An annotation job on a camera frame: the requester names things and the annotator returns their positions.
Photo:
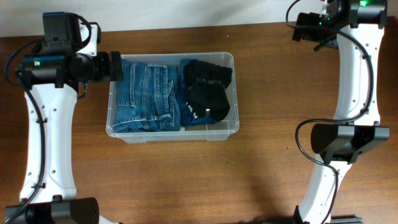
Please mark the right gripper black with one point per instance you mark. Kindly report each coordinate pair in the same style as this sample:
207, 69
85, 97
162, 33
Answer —
304, 33

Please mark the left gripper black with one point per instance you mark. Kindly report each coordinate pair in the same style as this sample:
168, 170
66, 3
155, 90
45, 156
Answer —
103, 58

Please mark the dark blue jeans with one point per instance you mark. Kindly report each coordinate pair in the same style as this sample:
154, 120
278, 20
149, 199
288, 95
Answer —
146, 98

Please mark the small black cloth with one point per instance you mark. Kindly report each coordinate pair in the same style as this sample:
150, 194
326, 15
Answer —
196, 70

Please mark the blue cloth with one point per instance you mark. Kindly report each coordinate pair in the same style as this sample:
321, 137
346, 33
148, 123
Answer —
188, 118

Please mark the large black cloth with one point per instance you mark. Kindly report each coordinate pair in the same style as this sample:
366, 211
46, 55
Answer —
207, 99

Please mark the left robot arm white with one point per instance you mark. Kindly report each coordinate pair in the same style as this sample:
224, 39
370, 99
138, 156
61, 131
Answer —
54, 76

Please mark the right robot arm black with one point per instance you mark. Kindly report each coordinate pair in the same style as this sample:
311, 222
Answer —
355, 28

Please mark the clear plastic storage bin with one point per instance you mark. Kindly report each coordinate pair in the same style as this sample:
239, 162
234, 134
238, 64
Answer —
210, 132

